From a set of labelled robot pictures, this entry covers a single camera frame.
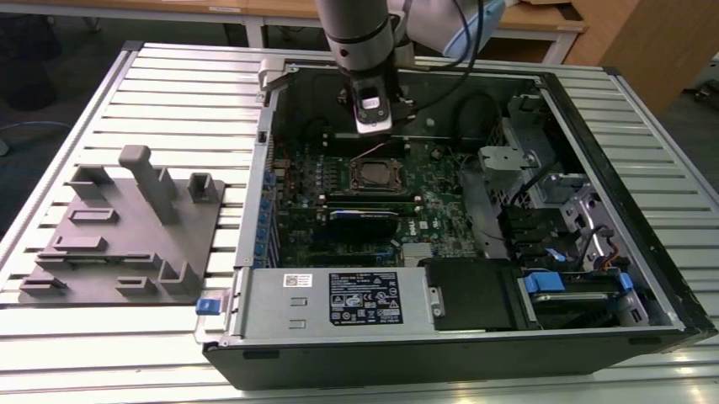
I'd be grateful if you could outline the black PC case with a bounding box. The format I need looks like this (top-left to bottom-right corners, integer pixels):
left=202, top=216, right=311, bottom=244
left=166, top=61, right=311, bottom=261
left=193, top=57, right=719, bottom=391

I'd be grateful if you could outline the metal socket cover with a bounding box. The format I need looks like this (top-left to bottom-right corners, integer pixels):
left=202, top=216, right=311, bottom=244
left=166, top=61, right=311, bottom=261
left=351, top=159, right=407, bottom=194

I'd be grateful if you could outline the grey case latch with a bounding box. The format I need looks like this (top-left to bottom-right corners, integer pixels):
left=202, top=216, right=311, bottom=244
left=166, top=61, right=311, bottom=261
left=256, top=58, right=297, bottom=104

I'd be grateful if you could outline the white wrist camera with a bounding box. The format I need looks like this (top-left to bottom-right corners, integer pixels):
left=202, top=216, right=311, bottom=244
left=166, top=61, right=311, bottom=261
left=352, top=82, right=397, bottom=138

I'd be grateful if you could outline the metal locking lever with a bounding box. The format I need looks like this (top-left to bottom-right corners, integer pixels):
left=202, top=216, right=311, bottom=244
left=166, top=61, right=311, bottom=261
left=351, top=141, right=392, bottom=162

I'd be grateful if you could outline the brown wooden cabinet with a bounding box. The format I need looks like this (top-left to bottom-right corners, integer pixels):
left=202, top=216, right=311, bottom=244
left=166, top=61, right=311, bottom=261
left=564, top=0, right=719, bottom=114

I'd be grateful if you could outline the silver CPU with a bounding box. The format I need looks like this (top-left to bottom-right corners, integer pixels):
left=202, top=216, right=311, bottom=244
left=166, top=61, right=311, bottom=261
left=359, top=164, right=397, bottom=189

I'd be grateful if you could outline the wooden desk white frame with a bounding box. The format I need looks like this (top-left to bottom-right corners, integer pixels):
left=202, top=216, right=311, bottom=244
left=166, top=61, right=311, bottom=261
left=0, top=0, right=588, bottom=64

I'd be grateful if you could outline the green motherboard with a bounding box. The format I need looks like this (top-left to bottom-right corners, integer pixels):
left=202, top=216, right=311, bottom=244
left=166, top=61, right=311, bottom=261
left=267, top=136, right=495, bottom=269

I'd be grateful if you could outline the black graphics card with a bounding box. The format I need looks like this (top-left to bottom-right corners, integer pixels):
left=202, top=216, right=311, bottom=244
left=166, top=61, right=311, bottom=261
left=328, top=209, right=401, bottom=249

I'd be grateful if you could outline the grey parts rack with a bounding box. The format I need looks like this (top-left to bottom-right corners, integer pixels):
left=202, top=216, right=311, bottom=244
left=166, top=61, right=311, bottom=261
left=17, top=145, right=227, bottom=305

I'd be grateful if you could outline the coloured wire bundle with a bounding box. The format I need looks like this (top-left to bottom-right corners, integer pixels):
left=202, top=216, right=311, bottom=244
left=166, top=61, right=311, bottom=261
left=592, top=246, right=628, bottom=273

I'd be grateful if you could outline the silver metal drive cage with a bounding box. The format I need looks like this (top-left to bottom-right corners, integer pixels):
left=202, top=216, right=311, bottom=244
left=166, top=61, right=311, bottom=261
left=476, top=94, right=600, bottom=211

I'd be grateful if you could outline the blue disk carrier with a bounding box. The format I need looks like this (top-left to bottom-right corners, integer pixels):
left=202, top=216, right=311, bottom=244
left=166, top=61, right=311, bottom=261
left=519, top=271, right=635, bottom=304

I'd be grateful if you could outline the grey flat strip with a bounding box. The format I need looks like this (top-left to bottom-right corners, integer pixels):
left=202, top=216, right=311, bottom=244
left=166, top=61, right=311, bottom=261
left=455, top=167, right=509, bottom=260

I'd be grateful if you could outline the green RAM stick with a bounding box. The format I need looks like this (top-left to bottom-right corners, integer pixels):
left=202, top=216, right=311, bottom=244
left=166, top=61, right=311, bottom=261
left=327, top=200, right=420, bottom=213

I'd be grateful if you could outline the black hard disk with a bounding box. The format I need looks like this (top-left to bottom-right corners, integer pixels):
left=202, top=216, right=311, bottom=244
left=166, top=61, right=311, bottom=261
left=531, top=292, right=619, bottom=330

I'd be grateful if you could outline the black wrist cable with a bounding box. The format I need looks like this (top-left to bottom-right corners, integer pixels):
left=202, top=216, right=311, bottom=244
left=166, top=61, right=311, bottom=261
left=412, top=0, right=485, bottom=111

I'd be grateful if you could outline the black fan shroud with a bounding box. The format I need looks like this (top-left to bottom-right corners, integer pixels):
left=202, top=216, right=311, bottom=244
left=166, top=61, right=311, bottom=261
left=420, top=257, right=532, bottom=333

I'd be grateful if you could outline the grey power supply unit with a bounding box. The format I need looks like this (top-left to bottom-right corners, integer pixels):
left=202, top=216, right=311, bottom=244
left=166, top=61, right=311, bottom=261
left=239, top=267, right=437, bottom=338

